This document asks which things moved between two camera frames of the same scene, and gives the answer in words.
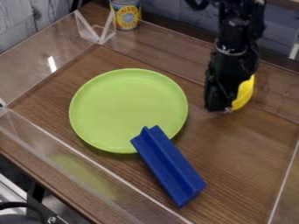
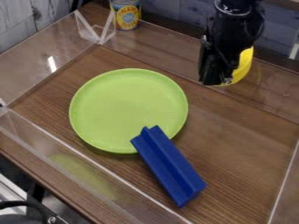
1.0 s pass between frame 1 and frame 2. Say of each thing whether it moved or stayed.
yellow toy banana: moved
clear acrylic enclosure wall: stayed
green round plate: stayed
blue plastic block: stayed
